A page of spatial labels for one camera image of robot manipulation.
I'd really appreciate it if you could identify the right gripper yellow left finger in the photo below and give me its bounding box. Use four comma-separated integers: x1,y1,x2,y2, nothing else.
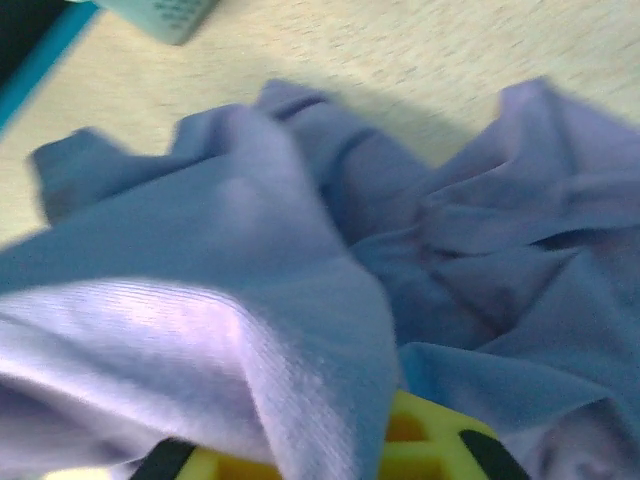
132,437,281,480

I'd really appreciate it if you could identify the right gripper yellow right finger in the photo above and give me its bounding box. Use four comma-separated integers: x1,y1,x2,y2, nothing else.
384,389,531,480

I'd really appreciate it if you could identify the purple t-shirt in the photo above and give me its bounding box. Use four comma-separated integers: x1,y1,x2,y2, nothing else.
0,77,640,480

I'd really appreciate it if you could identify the white plastic mesh basket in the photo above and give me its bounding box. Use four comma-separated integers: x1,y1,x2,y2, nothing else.
69,0,221,46

